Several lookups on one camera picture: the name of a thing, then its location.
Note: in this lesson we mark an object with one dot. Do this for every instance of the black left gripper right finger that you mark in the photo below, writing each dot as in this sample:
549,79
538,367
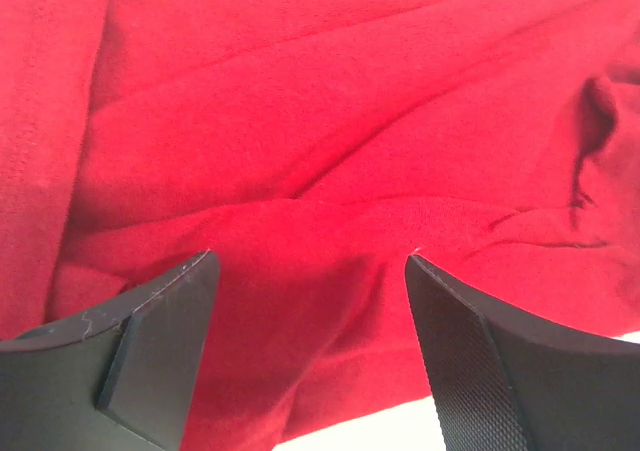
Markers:
505,379

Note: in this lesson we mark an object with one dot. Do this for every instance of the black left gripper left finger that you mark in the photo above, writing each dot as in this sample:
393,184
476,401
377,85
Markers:
117,376

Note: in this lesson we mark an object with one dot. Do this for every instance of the dark red t shirt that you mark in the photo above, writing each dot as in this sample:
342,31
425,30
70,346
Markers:
314,145

